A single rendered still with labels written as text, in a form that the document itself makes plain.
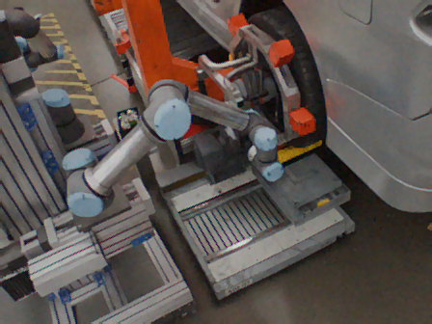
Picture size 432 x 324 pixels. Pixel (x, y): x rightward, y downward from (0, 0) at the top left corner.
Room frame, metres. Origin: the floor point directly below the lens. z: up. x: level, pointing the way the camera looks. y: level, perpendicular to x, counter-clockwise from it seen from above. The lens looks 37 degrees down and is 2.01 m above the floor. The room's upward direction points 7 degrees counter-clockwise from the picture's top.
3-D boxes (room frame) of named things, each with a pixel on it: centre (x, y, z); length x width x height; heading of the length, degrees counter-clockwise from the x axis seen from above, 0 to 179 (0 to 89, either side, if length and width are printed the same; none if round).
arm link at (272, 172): (1.21, -0.03, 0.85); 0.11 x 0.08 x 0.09; 24
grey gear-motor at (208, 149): (1.98, 0.15, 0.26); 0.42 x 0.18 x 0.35; 113
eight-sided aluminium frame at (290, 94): (1.74, -0.06, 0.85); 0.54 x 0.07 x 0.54; 23
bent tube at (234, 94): (1.60, 0.01, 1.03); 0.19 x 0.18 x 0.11; 113
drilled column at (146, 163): (2.06, 0.72, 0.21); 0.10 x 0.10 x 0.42; 23
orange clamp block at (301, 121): (1.45, -0.19, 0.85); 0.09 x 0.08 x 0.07; 23
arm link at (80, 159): (1.16, 0.64, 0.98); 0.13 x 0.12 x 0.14; 16
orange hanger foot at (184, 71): (2.19, 0.17, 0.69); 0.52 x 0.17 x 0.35; 113
